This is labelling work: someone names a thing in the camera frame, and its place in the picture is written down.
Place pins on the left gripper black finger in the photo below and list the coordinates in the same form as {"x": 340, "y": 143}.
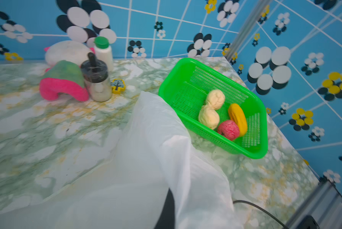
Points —
{"x": 167, "y": 217}

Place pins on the white translucent plastic bag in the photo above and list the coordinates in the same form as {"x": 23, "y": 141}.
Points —
{"x": 154, "y": 164}

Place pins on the red textured fruit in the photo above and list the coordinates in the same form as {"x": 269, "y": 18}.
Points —
{"x": 229, "y": 129}

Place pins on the pale round fruit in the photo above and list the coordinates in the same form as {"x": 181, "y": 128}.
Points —
{"x": 209, "y": 117}
{"x": 215, "y": 99}

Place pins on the green plastic basket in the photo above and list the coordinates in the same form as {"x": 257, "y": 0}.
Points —
{"x": 185, "y": 89}

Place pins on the small yellow tree toy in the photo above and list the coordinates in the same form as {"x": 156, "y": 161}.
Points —
{"x": 118, "y": 86}

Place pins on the clear jar black lid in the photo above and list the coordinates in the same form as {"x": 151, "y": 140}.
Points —
{"x": 97, "y": 80}

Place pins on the pink green plush toy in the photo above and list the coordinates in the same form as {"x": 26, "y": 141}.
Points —
{"x": 65, "y": 77}

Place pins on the white bottle green cap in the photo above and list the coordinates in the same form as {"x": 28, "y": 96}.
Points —
{"x": 103, "y": 52}

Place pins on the white round plush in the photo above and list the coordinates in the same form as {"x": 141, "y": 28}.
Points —
{"x": 70, "y": 51}

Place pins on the right aluminium corner post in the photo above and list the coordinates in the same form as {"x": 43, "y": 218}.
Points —
{"x": 246, "y": 28}

